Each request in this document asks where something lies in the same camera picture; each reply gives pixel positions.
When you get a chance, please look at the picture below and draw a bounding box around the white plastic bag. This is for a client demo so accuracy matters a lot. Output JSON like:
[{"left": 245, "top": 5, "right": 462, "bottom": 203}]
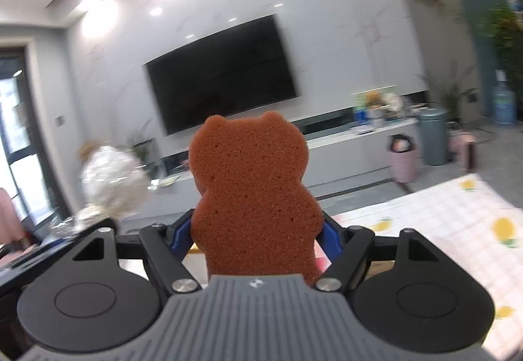
[{"left": 81, "top": 145, "right": 151, "bottom": 220}]

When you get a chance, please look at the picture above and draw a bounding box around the brown bear sponge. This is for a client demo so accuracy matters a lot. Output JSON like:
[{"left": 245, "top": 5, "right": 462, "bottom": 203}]
[{"left": 189, "top": 111, "right": 324, "bottom": 284}]

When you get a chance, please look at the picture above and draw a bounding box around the green potted plant left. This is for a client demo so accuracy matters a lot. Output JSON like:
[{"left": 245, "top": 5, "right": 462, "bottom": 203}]
[{"left": 126, "top": 119, "right": 159, "bottom": 165}]

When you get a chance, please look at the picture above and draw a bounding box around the pink waste bin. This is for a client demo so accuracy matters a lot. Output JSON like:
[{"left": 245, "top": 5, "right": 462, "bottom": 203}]
[{"left": 388, "top": 134, "right": 418, "bottom": 184}]

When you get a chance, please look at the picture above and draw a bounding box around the checkered lemon table cloth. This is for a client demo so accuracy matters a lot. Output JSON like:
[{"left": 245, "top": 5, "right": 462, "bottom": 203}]
[{"left": 334, "top": 174, "right": 522, "bottom": 360}]

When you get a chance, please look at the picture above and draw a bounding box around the dried yellow flower vase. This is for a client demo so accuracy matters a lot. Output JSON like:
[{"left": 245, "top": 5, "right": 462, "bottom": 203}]
[{"left": 77, "top": 141, "right": 102, "bottom": 165}]

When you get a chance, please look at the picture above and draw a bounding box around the small teddy bear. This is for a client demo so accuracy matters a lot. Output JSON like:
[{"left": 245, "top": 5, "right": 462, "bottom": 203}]
[{"left": 364, "top": 90, "right": 384, "bottom": 120}]

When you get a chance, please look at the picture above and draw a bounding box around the grey trash can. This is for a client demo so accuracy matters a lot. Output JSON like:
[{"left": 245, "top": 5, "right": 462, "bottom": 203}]
[{"left": 417, "top": 108, "right": 448, "bottom": 165}]

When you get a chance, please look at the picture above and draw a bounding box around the pink small bag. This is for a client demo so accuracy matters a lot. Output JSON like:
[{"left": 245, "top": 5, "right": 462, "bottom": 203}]
[{"left": 447, "top": 121, "right": 478, "bottom": 173}]

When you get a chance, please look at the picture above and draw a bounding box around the green floor plant right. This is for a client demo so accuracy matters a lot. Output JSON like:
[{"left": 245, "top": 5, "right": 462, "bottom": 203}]
[{"left": 417, "top": 59, "right": 477, "bottom": 124}]

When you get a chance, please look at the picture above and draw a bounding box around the blue water bottle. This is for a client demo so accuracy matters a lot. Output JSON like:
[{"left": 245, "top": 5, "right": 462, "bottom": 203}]
[{"left": 494, "top": 70, "right": 517, "bottom": 126}]

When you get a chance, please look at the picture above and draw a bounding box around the black wall television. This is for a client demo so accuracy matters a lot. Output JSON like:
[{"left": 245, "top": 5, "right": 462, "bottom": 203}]
[{"left": 145, "top": 15, "right": 299, "bottom": 135}]

